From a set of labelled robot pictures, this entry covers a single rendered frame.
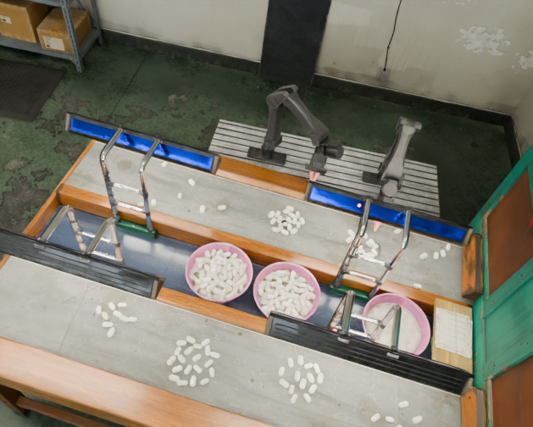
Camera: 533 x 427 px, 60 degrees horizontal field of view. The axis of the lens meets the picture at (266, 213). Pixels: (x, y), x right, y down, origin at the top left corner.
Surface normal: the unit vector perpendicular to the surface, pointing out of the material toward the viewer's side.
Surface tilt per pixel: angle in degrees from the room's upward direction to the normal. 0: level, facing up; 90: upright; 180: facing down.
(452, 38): 90
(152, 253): 0
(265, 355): 0
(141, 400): 0
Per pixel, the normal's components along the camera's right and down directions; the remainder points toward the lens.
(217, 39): -0.18, 0.76
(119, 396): 0.11, -0.60
